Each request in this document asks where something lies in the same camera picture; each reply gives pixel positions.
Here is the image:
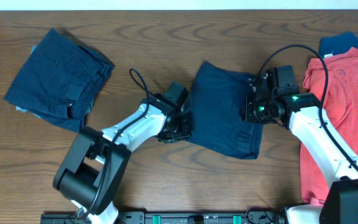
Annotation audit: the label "navy blue shorts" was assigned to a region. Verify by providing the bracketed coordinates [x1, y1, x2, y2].
[188, 62, 263, 160]

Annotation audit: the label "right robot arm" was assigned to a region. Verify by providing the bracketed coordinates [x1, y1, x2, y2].
[240, 65, 358, 223]

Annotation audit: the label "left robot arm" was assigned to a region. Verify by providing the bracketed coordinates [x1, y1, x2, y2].
[53, 82, 191, 223]

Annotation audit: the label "red orange t-shirt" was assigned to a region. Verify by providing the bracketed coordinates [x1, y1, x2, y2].
[299, 47, 358, 206]

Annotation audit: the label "dark blue garment underneath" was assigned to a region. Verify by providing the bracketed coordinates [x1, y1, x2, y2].
[318, 32, 358, 58]

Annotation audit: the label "folded navy shorts stack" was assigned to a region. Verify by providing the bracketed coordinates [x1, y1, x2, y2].
[4, 29, 114, 133]

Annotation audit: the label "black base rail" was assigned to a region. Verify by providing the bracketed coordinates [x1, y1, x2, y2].
[40, 206, 288, 224]

